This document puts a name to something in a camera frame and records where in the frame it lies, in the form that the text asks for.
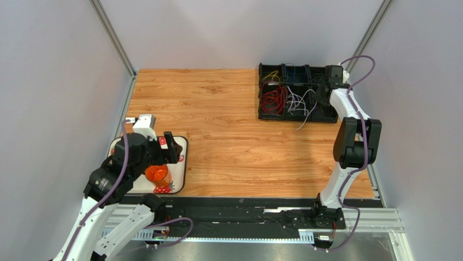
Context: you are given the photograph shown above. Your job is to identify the white wire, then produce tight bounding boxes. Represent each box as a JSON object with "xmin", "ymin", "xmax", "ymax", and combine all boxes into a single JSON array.
[{"xmin": 286, "ymin": 86, "xmax": 319, "ymax": 132}]

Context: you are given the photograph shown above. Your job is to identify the orange transparent cup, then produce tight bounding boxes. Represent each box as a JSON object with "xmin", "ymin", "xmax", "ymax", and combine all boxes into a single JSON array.
[{"xmin": 145, "ymin": 164, "xmax": 172, "ymax": 188}]

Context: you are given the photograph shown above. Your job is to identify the yellow wire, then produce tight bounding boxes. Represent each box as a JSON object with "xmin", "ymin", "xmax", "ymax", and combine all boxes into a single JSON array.
[{"xmin": 261, "ymin": 70, "xmax": 281, "ymax": 83}]

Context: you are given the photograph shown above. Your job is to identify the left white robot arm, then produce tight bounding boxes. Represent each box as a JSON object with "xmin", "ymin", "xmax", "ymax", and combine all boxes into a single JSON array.
[{"xmin": 54, "ymin": 132, "xmax": 189, "ymax": 260}]

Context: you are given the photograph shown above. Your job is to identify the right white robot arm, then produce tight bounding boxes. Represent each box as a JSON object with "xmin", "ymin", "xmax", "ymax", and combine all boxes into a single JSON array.
[{"xmin": 310, "ymin": 65, "xmax": 382, "ymax": 228}]

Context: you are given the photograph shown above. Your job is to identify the black six-compartment bin organizer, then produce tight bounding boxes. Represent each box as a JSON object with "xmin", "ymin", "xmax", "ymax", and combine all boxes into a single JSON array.
[{"xmin": 258, "ymin": 63, "xmax": 338, "ymax": 123}]

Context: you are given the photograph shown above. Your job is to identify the strawberry pattern tray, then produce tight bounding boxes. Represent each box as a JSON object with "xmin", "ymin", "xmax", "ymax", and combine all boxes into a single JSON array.
[{"xmin": 128, "ymin": 136, "xmax": 189, "ymax": 195}]

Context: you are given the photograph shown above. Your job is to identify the blue wire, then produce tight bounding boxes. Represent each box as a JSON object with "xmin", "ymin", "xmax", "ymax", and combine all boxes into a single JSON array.
[{"xmin": 285, "ymin": 63, "xmax": 308, "ymax": 83}]

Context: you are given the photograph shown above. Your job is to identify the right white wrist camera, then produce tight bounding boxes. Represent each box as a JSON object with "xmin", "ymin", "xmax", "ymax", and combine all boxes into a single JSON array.
[{"xmin": 342, "ymin": 69, "xmax": 350, "ymax": 84}]

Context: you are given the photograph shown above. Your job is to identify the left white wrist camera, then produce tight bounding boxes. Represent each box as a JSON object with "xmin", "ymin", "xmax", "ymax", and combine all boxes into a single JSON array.
[{"xmin": 126, "ymin": 114, "xmax": 157, "ymax": 141}]

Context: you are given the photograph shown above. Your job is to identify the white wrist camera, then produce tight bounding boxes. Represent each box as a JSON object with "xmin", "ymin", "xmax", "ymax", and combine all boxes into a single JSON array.
[
  {"xmin": 126, "ymin": 114, "xmax": 157, "ymax": 141},
  {"xmin": 342, "ymin": 69, "xmax": 350, "ymax": 84}
]

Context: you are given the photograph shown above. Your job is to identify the red wire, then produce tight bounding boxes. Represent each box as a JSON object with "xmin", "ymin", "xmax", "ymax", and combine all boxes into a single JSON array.
[{"xmin": 260, "ymin": 80, "xmax": 289, "ymax": 116}]

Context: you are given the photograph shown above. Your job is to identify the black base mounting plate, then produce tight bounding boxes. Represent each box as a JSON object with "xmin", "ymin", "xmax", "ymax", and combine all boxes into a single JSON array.
[{"xmin": 124, "ymin": 195, "xmax": 384, "ymax": 240}]

